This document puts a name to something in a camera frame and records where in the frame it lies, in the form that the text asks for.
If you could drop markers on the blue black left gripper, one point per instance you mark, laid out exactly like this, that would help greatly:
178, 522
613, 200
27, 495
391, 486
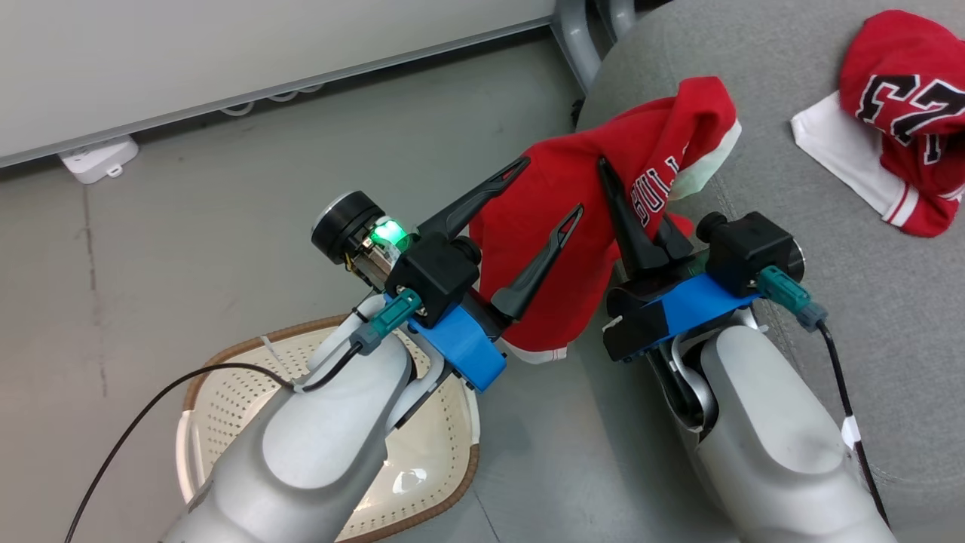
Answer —
464, 343

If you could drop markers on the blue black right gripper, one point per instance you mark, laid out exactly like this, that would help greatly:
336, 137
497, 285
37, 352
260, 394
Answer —
656, 317

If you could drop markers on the red jersey shirt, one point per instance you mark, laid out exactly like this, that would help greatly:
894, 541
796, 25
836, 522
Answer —
558, 188

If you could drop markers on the red jersey with number print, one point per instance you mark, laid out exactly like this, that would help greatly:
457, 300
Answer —
905, 83

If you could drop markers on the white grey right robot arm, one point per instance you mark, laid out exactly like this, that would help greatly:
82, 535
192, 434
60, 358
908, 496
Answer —
769, 437

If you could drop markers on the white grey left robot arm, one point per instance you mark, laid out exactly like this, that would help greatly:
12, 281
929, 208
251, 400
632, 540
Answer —
317, 452

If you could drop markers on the grey fabric sofa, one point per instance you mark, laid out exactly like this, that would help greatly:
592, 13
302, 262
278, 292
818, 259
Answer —
905, 339

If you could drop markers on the grey partition foot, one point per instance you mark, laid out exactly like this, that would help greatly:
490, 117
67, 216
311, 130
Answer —
577, 41
618, 15

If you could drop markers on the white zip tie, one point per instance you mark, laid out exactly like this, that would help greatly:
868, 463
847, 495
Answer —
275, 362

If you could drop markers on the beige perforated laundry basket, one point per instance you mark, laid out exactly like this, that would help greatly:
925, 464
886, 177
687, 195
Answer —
226, 407

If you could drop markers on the large white partition panel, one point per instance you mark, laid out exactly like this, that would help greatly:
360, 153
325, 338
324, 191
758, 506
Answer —
226, 53

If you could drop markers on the white power strip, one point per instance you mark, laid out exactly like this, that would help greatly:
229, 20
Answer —
98, 160

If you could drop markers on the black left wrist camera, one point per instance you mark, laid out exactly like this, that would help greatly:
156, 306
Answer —
433, 279

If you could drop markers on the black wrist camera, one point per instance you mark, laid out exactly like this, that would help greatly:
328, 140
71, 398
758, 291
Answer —
433, 279
746, 249

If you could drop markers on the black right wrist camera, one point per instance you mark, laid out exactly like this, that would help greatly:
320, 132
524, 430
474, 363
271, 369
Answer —
746, 249

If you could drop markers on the teal left camera connector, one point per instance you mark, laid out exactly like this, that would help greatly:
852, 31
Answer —
388, 317

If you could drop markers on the teal camera connector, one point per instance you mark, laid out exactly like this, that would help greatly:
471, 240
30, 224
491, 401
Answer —
388, 317
788, 294

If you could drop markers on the teal right camera connector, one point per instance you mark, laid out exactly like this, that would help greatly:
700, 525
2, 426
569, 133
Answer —
788, 294

